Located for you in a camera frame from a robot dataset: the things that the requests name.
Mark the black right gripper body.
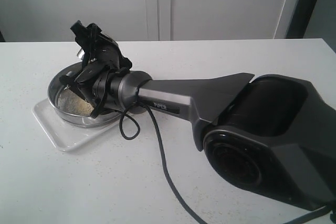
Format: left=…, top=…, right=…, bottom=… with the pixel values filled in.
left=75, top=23, right=132, bottom=76

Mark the yellow grain pile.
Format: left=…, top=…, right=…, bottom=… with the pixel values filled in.
left=57, top=89, right=93, bottom=116

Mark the white cabinet with doors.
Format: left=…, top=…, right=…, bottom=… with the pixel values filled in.
left=1, top=0, right=298, bottom=42

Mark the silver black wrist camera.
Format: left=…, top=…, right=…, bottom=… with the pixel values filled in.
left=59, top=74, right=92, bottom=103

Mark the black camera cable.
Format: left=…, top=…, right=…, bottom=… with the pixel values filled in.
left=89, top=24, right=336, bottom=224

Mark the stainless steel cup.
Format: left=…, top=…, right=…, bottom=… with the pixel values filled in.
left=77, top=48, right=85, bottom=61

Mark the white rectangular plastic tray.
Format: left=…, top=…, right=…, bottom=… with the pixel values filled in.
left=32, top=99, right=120, bottom=152

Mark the round steel mesh sieve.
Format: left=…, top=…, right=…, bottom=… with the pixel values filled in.
left=48, top=62, right=119, bottom=128

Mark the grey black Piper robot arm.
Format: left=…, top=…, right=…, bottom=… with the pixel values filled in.
left=70, top=22, right=335, bottom=210

